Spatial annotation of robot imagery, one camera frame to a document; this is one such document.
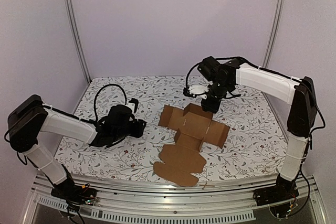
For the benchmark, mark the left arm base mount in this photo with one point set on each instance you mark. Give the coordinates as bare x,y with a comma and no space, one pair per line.
75,194

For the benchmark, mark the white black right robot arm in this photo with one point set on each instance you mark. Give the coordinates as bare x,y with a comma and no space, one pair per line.
269,116

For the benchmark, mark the brown cardboard box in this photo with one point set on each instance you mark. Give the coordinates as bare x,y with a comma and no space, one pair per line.
179,162

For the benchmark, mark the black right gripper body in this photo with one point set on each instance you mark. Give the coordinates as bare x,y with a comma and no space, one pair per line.
211,104

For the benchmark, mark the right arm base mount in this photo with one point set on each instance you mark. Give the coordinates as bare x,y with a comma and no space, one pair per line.
281,199

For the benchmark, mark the left aluminium frame post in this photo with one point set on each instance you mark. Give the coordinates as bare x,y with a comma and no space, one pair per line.
77,40

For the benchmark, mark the right aluminium frame post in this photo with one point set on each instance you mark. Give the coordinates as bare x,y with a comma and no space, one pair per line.
273,32

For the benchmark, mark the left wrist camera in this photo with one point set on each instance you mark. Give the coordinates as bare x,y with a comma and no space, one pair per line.
133,104

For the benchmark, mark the aluminium frame post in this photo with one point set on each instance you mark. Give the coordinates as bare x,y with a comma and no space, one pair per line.
77,40
273,32

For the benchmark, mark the floral patterned table mat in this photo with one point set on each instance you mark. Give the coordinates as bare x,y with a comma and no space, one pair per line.
132,159

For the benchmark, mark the small wooden cross stick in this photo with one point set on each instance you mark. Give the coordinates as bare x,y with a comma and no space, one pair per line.
206,185

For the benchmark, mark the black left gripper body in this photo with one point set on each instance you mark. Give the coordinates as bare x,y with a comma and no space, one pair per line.
136,132

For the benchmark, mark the aluminium front rail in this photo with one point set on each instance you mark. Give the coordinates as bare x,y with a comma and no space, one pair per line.
230,201

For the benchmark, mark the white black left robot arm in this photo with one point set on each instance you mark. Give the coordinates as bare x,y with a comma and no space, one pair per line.
33,117

